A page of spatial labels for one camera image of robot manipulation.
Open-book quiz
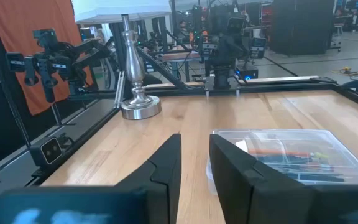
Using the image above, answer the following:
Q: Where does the orange cloth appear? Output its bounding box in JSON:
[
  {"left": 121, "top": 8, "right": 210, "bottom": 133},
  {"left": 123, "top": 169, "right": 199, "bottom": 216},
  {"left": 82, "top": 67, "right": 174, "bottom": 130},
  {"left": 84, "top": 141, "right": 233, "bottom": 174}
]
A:
[{"left": 0, "top": 0, "right": 95, "bottom": 116}]

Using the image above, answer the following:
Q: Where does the white lamp shade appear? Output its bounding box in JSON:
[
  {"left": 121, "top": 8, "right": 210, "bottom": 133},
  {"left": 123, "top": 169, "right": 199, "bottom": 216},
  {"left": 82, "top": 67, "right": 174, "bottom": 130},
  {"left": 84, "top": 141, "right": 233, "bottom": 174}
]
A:
[{"left": 72, "top": 0, "right": 172, "bottom": 24}]

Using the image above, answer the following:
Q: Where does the blue-lit black device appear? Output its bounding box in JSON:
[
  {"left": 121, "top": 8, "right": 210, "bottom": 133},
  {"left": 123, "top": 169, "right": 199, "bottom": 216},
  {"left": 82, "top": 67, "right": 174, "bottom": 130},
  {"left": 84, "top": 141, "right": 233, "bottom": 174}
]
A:
[{"left": 235, "top": 64, "right": 260, "bottom": 81}]

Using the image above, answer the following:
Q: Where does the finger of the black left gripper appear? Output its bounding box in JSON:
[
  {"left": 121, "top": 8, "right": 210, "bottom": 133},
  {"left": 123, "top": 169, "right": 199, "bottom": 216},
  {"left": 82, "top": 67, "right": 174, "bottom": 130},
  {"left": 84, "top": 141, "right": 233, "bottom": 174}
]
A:
[
  {"left": 232, "top": 37, "right": 242, "bottom": 62},
  {"left": 223, "top": 37, "right": 233, "bottom": 62}
]

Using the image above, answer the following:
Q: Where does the yellow cable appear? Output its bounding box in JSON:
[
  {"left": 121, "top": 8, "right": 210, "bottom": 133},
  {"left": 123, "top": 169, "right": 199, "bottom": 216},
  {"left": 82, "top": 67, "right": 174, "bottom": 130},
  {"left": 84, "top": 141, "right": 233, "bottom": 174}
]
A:
[{"left": 330, "top": 66, "right": 358, "bottom": 79}]

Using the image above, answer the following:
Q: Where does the yellow highlighter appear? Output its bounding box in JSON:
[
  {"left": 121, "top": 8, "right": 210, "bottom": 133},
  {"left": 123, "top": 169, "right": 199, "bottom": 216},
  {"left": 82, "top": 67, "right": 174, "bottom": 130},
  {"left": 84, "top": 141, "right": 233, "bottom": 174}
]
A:
[{"left": 308, "top": 151, "right": 334, "bottom": 160}]

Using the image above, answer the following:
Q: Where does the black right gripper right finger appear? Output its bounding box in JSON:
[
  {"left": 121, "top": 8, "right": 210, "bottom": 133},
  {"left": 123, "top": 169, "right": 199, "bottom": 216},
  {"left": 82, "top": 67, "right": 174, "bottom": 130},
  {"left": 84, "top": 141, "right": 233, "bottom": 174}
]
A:
[{"left": 209, "top": 134, "right": 358, "bottom": 224}]

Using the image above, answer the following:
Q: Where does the clear plastic supply box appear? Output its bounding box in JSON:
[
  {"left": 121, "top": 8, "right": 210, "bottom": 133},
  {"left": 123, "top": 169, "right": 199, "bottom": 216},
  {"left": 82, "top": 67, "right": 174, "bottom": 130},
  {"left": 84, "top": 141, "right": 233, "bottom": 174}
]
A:
[{"left": 206, "top": 128, "right": 358, "bottom": 196}]

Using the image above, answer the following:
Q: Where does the person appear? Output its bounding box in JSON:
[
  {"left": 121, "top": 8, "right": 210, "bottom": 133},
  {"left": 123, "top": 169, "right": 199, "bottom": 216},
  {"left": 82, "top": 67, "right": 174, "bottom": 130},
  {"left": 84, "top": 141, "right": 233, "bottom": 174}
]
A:
[{"left": 178, "top": 19, "right": 190, "bottom": 35}]

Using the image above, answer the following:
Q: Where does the wooden table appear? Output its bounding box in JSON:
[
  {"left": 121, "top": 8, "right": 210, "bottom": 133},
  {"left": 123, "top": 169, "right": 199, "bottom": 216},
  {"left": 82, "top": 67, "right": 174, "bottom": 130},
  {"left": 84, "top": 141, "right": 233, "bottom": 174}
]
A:
[{"left": 162, "top": 50, "right": 205, "bottom": 82}]

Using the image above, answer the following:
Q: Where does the silver lamp base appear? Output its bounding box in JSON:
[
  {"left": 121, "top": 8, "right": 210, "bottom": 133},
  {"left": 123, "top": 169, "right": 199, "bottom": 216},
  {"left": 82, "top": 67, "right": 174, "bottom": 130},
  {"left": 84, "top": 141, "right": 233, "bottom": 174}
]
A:
[{"left": 120, "top": 13, "right": 163, "bottom": 121}]

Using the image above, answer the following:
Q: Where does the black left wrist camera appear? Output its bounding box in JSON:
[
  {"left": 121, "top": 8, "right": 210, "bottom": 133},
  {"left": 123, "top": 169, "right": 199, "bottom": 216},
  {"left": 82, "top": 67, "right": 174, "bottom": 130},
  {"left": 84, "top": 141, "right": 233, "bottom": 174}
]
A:
[{"left": 226, "top": 16, "right": 246, "bottom": 36}]

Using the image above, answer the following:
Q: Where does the black table-level camera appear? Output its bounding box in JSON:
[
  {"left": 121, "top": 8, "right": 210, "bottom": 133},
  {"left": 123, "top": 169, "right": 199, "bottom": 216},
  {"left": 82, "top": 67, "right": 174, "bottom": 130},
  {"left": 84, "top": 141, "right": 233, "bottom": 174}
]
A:
[{"left": 29, "top": 136, "right": 64, "bottom": 168}]

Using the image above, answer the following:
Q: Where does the black frame bracket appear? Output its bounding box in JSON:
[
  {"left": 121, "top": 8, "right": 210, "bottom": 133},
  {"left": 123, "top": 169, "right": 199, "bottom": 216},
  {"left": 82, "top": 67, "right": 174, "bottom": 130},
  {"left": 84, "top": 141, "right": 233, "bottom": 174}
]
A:
[{"left": 341, "top": 80, "right": 358, "bottom": 96}]

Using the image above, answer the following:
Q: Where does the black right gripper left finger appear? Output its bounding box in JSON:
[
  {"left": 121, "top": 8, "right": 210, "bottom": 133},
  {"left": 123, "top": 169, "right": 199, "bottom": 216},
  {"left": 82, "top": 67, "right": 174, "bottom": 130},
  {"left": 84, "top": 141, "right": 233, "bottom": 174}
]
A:
[{"left": 0, "top": 133, "right": 183, "bottom": 224}]

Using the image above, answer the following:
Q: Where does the black cabinet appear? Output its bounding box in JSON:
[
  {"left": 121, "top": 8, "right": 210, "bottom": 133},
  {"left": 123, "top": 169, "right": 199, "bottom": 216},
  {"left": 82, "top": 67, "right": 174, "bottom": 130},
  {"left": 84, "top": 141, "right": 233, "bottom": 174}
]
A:
[{"left": 270, "top": 0, "right": 337, "bottom": 57}]

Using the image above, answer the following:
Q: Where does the black aluminium table frame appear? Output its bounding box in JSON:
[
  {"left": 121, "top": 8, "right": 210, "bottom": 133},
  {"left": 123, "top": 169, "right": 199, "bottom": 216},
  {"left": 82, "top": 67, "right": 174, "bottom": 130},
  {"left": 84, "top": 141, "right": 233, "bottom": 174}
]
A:
[{"left": 0, "top": 75, "right": 358, "bottom": 187}]

